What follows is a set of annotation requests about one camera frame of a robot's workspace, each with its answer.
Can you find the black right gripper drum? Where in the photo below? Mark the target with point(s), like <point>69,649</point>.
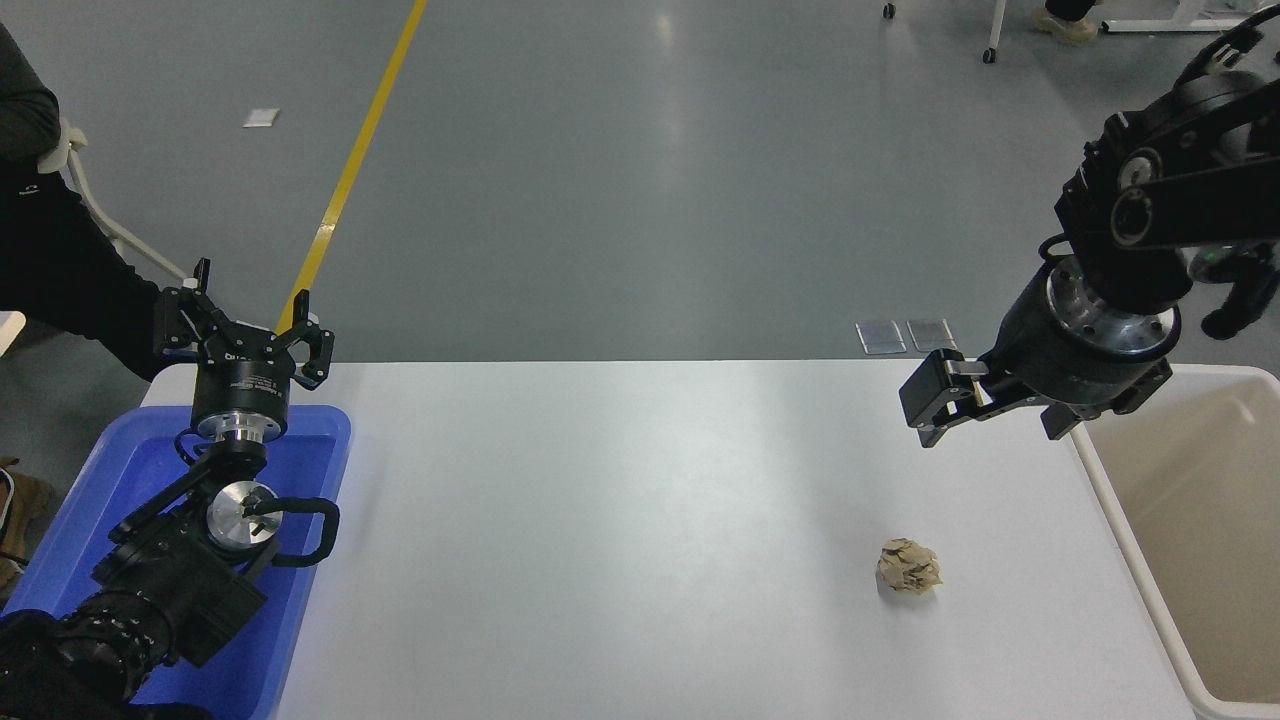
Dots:
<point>1060,365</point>

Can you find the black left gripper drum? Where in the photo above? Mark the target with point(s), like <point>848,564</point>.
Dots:
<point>240,385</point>

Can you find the tan paper ball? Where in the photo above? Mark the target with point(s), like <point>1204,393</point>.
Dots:
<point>908,567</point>

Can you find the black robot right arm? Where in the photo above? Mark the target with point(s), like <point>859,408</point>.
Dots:
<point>1180,200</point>

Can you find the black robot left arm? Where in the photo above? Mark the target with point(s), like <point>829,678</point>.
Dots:
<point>170,590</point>

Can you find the silver floor plate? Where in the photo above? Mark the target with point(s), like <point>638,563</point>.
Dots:
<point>932,335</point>
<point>881,338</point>

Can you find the person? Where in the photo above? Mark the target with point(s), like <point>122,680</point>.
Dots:
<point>1065,25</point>
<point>60,270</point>

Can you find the blue plastic tray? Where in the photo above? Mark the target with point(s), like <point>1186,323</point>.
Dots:
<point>130,470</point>

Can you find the large pale bin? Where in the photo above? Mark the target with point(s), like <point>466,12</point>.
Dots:
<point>1200,520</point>

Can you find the white panel corner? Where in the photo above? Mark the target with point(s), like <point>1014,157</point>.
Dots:
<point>8,332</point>

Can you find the white wheeled chair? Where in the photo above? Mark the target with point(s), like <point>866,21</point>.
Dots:
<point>996,25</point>

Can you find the white desk foot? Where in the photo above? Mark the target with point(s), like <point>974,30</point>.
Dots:
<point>1170,22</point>

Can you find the white chair frame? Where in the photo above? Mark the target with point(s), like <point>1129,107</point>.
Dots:
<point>57,152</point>

